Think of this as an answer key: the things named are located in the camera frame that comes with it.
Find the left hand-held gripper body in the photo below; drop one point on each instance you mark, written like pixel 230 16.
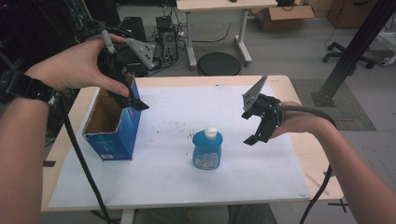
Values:
pixel 112 67

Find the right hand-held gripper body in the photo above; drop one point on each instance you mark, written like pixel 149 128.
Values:
pixel 264 107

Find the blue cardboard box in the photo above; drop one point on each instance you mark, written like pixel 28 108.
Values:
pixel 113 130

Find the blue bottle with white cap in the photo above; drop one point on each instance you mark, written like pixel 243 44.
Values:
pixel 207 151

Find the person's right hand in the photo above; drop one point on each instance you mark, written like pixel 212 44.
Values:
pixel 295 119

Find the person's left hand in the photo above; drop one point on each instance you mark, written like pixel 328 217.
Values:
pixel 74 67

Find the black round stool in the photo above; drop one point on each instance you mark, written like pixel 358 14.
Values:
pixel 219 64

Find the black computer tower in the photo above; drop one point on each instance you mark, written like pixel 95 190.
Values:
pixel 168 43

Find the white table mat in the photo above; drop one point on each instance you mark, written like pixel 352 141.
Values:
pixel 174 174

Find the grey floor mat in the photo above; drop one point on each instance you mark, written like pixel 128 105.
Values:
pixel 345 115

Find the open brown cardboard box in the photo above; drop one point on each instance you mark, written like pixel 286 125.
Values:
pixel 281 17

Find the black office chair base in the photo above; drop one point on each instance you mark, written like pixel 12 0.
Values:
pixel 347 53

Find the black tape cross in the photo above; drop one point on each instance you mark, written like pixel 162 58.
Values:
pixel 338 205

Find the white desk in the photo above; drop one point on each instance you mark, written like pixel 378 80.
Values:
pixel 227 5

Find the black metal stand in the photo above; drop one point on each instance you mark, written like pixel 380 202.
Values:
pixel 358 46

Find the brown wooden cabinet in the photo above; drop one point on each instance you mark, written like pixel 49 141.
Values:
pixel 351 14

